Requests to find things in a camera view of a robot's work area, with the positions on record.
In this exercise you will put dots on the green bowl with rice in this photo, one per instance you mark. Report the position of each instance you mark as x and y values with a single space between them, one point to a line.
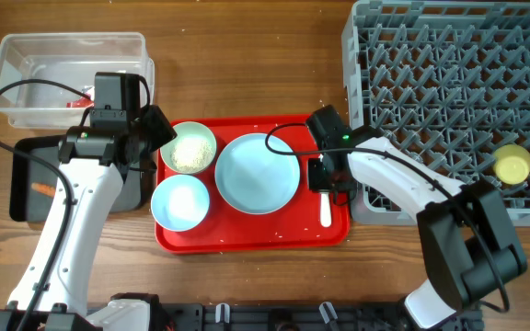
192 151

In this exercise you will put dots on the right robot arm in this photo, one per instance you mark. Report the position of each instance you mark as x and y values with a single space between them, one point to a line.
469 245

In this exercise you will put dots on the grey dishwasher rack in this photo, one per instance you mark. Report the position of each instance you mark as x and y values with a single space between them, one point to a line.
448 83

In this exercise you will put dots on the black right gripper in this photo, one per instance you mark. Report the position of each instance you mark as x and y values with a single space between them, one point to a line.
315 182

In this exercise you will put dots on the orange carrot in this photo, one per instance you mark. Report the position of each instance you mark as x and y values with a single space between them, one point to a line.
43 189

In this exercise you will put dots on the light blue bowl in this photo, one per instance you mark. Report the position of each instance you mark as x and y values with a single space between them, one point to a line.
180 203

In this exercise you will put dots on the white plastic spoon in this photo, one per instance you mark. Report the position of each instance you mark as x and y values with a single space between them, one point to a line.
325 215

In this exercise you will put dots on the black bin tray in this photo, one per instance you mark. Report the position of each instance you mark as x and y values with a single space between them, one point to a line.
26 184

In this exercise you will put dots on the yellow plastic cup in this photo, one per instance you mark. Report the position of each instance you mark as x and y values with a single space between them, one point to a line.
512 164

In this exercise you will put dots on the light blue plate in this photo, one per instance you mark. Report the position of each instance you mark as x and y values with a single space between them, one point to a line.
257 174

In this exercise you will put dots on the red plastic tray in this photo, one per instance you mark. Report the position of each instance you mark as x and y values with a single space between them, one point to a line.
296 225

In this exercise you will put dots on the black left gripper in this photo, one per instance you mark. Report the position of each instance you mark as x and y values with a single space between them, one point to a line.
162 130

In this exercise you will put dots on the red snack wrapper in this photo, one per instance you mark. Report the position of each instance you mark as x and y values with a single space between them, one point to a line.
86 101

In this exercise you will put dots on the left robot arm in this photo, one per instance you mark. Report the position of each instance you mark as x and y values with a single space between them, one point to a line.
52 294

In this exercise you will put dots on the clear plastic bin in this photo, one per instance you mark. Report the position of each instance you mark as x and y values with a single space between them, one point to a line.
71 59

